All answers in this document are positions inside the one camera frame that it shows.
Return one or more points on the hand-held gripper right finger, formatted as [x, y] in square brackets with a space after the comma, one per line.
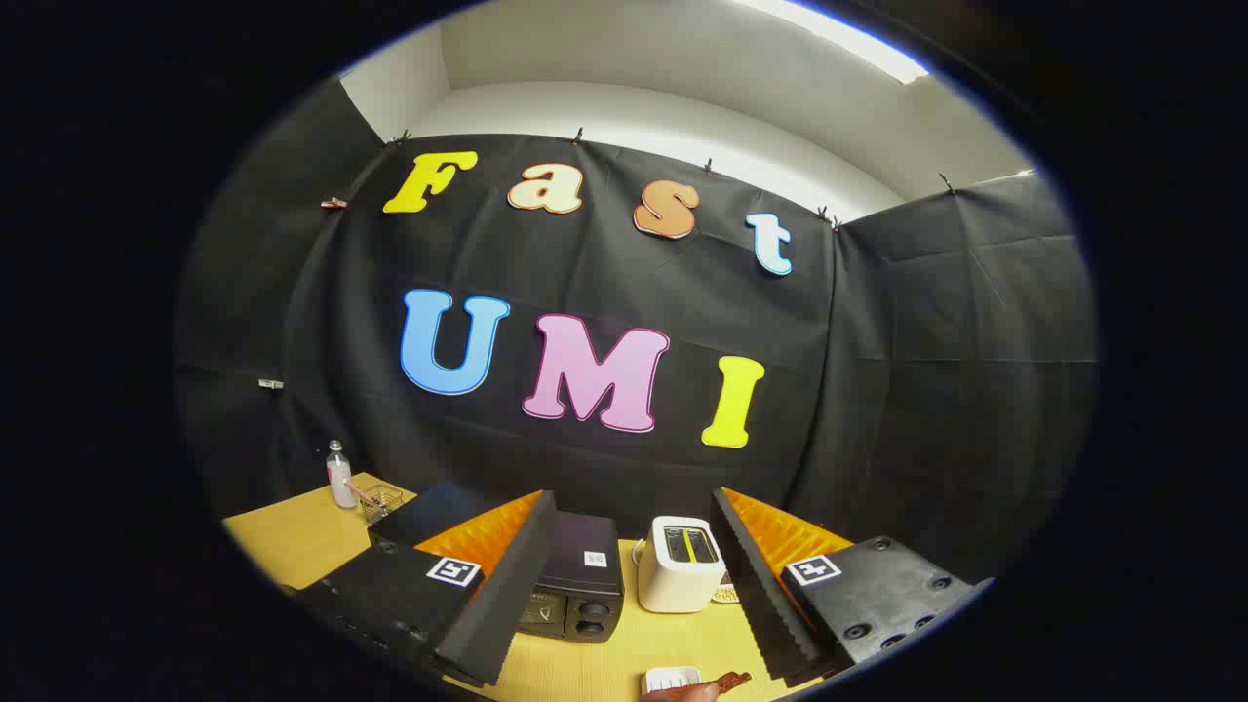
[760, 585]

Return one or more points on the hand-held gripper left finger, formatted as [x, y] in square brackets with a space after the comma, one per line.
[507, 585]

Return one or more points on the black toaster oven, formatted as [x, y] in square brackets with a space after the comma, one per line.
[585, 585]

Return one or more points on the reddish-brown meat slice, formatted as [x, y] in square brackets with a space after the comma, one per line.
[733, 682]

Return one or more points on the white pop-up toaster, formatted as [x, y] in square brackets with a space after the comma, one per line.
[673, 580]

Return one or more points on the white rectangular dish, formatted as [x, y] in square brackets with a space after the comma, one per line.
[671, 676]

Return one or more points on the pink stick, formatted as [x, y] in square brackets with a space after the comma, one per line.
[361, 493]

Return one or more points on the clear plastic bottle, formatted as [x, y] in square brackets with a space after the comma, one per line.
[341, 483]

